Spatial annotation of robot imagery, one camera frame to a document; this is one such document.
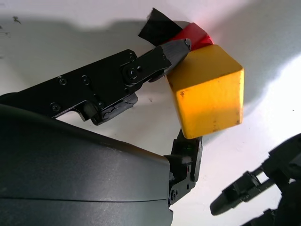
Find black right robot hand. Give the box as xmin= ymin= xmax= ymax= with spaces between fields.
xmin=0 ymin=38 xmax=203 ymax=226

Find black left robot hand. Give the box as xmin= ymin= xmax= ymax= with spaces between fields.
xmin=210 ymin=133 xmax=301 ymax=226

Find yellow cube block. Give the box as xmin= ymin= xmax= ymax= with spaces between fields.
xmin=166 ymin=44 xmax=245 ymax=139

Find red cube block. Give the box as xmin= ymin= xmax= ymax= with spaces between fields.
xmin=168 ymin=22 xmax=214 ymax=51

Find black tape strip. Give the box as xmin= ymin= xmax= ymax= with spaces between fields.
xmin=138 ymin=8 xmax=184 ymax=48

